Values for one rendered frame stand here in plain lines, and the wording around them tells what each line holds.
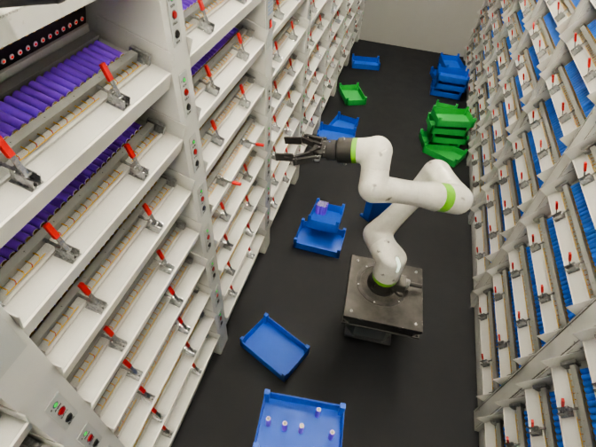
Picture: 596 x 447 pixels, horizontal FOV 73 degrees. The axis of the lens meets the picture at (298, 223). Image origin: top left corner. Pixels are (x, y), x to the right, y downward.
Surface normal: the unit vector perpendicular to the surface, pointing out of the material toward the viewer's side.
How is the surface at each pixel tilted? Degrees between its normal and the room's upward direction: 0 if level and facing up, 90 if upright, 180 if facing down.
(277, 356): 0
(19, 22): 90
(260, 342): 0
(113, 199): 18
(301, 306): 0
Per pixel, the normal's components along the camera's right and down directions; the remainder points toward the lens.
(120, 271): 0.36, -0.58
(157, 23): -0.27, 0.68
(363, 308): 0.06, -0.67
